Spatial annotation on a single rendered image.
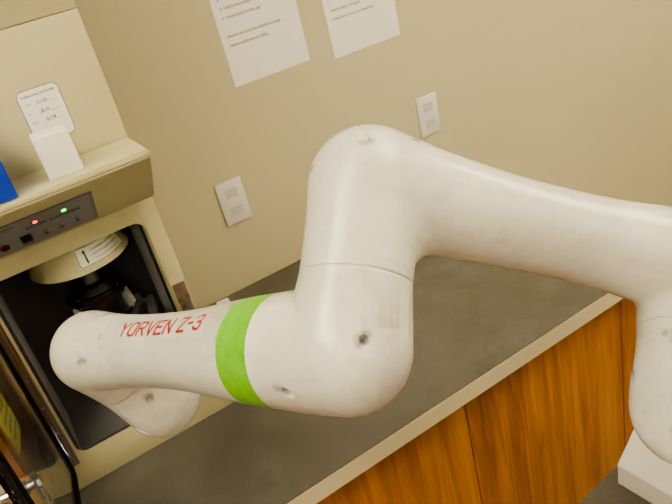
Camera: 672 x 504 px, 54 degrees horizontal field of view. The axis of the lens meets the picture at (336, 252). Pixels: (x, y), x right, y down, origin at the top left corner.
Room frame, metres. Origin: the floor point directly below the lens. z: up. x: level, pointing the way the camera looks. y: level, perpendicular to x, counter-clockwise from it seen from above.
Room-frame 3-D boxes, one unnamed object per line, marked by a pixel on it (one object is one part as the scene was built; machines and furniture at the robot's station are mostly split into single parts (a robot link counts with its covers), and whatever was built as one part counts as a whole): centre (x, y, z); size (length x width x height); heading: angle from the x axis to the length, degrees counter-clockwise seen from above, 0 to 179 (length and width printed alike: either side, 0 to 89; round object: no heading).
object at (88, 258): (1.09, 0.44, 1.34); 0.18 x 0.18 x 0.05
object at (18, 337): (1.10, 0.47, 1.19); 0.26 x 0.24 x 0.35; 115
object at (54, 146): (0.96, 0.35, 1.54); 0.05 x 0.05 x 0.06; 21
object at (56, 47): (1.11, 0.47, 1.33); 0.32 x 0.25 x 0.77; 115
